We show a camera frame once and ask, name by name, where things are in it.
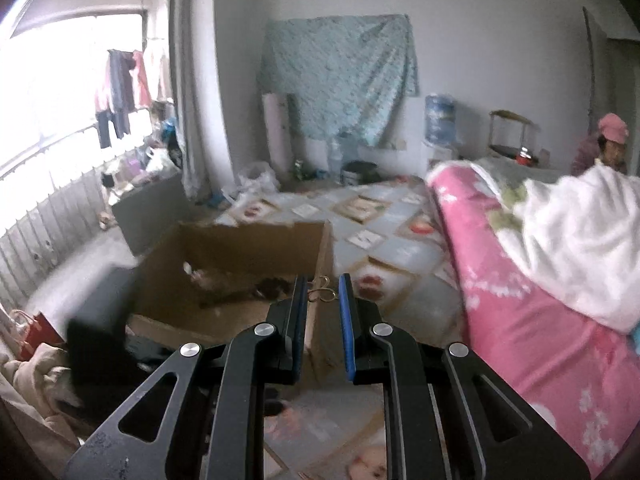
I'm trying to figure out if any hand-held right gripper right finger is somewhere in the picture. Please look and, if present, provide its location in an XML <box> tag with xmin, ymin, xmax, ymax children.
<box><xmin>338</xmin><ymin>273</ymin><xmax>591</xmax><ymax>480</ymax></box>

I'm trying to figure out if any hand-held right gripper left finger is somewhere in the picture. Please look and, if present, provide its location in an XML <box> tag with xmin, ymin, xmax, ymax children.
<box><xmin>62</xmin><ymin>274</ymin><xmax>308</xmax><ymax>480</ymax></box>

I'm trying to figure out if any gold ornament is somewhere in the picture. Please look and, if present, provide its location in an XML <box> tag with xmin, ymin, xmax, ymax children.
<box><xmin>306</xmin><ymin>275</ymin><xmax>341</xmax><ymax>303</ymax></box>

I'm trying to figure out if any cardboard box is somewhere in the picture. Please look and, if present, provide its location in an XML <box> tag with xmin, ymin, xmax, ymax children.
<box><xmin>127</xmin><ymin>220</ymin><xmax>335</xmax><ymax>386</ymax></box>

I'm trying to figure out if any red paper bag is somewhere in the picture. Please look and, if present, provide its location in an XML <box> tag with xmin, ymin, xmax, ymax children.
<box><xmin>12</xmin><ymin>310</ymin><xmax>66</xmax><ymax>361</ymax></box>

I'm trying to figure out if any fruit print tablecloth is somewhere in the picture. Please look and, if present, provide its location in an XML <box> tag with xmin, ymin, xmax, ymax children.
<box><xmin>215</xmin><ymin>177</ymin><xmax>468</xmax><ymax>480</ymax></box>

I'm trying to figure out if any beige cloth pile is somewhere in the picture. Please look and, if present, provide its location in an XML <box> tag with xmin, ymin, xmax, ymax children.
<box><xmin>0</xmin><ymin>342</ymin><xmax>88</xmax><ymax>461</ymax></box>

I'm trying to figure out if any white window railing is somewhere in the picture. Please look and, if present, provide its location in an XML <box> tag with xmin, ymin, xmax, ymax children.
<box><xmin>0</xmin><ymin>170</ymin><xmax>116</xmax><ymax>301</ymax></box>

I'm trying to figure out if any grey cabinet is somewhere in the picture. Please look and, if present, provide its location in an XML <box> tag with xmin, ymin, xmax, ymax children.
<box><xmin>111</xmin><ymin>170</ymin><xmax>188</xmax><ymax>256</ymax></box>

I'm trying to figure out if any white plastic bag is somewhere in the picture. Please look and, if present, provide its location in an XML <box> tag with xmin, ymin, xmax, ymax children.
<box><xmin>237</xmin><ymin>162</ymin><xmax>281</xmax><ymax>193</ymax></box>

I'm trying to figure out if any black bucket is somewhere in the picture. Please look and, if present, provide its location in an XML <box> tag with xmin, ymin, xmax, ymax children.
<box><xmin>341</xmin><ymin>161</ymin><xmax>379</xmax><ymax>187</ymax></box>

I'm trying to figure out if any pink floral blanket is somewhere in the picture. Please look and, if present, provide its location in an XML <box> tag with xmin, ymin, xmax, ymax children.
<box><xmin>427</xmin><ymin>160</ymin><xmax>640</xmax><ymax>478</ymax></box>

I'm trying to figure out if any clear plastic water jug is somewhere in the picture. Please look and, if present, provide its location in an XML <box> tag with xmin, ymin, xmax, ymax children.
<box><xmin>327</xmin><ymin>132</ymin><xmax>358</xmax><ymax>173</ymax></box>

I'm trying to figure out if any pile of bags and clothes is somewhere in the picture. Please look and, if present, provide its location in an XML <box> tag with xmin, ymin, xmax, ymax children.
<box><xmin>100</xmin><ymin>102</ymin><xmax>183</xmax><ymax>193</ymax></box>

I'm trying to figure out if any white water dispenser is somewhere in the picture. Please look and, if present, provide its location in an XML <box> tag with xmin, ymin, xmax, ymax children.
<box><xmin>424</xmin><ymin>140</ymin><xmax>461</xmax><ymax>176</ymax></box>

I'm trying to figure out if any blue water bottle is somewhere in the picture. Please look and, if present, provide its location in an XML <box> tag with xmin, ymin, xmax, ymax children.
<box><xmin>425</xmin><ymin>94</ymin><xmax>457</xmax><ymax>143</ymax></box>

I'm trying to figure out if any row of hanging laundry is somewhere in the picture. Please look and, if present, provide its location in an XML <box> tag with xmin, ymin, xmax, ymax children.
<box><xmin>94</xmin><ymin>47</ymin><xmax>173</xmax><ymax>148</ymax></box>

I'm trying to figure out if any white fleece blanket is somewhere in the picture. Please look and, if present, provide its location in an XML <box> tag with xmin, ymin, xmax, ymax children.
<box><xmin>475</xmin><ymin>157</ymin><xmax>640</xmax><ymax>333</ymax></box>

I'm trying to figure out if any grey curtain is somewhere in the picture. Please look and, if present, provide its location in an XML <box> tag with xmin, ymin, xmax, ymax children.
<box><xmin>167</xmin><ymin>0</ymin><xmax>213</xmax><ymax>198</ymax></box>

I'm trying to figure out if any wooden rack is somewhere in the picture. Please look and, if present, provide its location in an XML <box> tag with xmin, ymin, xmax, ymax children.
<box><xmin>487</xmin><ymin>109</ymin><xmax>535</xmax><ymax>161</ymax></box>

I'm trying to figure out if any long thin pole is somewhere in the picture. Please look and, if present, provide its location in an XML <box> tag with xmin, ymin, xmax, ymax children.
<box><xmin>581</xmin><ymin>6</ymin><xmax>599</xmax><ymax>116</ymax></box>

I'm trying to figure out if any teal wall cloth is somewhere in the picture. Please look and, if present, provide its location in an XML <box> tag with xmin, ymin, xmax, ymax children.
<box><xmin>257</xmin><ymin>14</ymin><xmax>420</xmax><ymax>148</ymax></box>

